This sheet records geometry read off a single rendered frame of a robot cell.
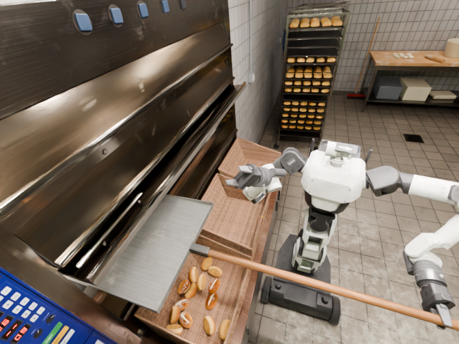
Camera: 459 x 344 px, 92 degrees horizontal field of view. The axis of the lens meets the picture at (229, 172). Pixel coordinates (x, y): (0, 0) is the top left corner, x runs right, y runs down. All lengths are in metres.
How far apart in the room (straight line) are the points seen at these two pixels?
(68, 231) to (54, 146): 0.29
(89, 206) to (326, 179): 0.99
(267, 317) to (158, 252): 1.31
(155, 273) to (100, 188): 0.42
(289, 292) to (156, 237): 1.26
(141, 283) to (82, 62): 0.84
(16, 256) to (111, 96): 0.58
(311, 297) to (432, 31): 4.99
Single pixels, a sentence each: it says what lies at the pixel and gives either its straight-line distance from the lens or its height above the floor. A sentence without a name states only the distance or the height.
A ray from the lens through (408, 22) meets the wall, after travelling 5.66.
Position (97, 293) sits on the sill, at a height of 1.17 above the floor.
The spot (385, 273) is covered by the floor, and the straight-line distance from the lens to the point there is 2.62.
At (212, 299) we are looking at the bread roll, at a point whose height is 0.64.
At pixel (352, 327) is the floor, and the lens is 2.31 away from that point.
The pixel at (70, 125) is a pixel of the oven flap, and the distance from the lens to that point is 0.87.
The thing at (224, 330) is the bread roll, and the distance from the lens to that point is 1.50.
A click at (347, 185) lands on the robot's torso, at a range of 1.14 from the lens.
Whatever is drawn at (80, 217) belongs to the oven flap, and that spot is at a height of 1.52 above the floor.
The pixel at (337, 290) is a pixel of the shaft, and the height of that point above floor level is 1.21.
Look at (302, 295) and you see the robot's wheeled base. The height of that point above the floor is 0.19.
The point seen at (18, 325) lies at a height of 1.42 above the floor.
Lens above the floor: 2.10
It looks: 40 degrees down
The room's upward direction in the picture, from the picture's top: 6 degrees counter-clockwise
